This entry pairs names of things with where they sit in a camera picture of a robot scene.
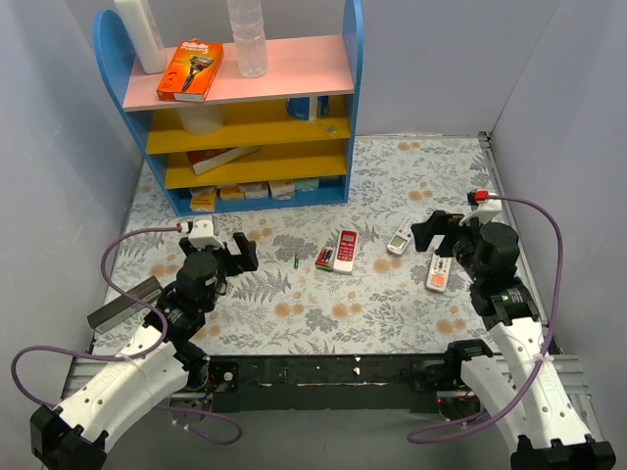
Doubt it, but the grey white remote control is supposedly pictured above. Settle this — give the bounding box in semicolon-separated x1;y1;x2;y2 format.
425;254;452;293

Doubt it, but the white remote with screen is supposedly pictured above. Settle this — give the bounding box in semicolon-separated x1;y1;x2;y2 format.
386;215;413;257

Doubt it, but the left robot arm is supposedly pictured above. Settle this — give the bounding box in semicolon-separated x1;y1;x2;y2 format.
29;232;259;469

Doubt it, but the cluster of batteries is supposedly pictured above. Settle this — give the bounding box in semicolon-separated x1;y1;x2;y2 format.
314;248;333;272

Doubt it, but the red white remote control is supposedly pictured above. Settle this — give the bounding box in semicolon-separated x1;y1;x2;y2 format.
332;230;359;274

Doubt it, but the yellow sponge pack left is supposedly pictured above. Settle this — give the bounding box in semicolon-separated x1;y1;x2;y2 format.
189;187;217;212

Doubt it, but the black flat bar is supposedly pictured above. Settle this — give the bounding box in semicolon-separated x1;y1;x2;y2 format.
87;276;163;333

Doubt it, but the floral table mat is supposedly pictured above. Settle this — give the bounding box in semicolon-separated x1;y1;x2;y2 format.
90;135;545;357

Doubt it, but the blue shelf unit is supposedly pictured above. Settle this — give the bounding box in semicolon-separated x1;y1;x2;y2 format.
93;1;363;216

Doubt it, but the white cup on shelf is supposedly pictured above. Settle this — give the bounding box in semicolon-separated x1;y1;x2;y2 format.
177;105;225;135

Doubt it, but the blue white carton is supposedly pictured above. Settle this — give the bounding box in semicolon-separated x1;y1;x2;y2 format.
286;95;329;121

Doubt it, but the orange razor box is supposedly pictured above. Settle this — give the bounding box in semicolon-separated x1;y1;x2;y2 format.
156;39;224;103

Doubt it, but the white bottle on shelf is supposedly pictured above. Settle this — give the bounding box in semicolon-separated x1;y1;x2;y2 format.
114;0;167;74

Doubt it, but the clear plastic water bottle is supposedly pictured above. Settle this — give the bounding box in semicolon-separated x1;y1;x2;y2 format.
227;0;268;78

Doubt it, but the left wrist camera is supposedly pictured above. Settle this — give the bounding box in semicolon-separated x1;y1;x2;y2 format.
176;215;223;250

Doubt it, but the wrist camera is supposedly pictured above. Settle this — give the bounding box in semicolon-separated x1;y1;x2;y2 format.
176;215;223;250
459;190;503;226

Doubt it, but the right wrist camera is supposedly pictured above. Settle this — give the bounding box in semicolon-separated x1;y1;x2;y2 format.
459;190;503;226

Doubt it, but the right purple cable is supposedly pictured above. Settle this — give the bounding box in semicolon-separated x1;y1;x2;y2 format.
406;194;564;446

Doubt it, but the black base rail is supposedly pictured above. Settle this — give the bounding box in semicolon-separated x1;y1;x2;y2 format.
207;354;479;419

